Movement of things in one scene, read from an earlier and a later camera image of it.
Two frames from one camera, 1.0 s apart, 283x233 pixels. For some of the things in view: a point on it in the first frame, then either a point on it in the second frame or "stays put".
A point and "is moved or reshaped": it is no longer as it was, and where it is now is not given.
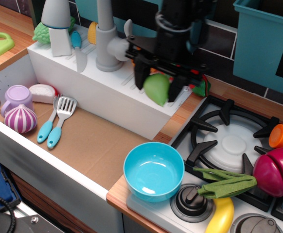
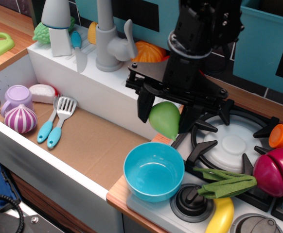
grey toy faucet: (111, 48) stays put
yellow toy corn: (91, 32) stays put
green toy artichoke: (42, 32) stays put
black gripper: (170, 52) → (181, 79)
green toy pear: (157, 87) is moved or reshaped
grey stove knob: (189, 206) stays put
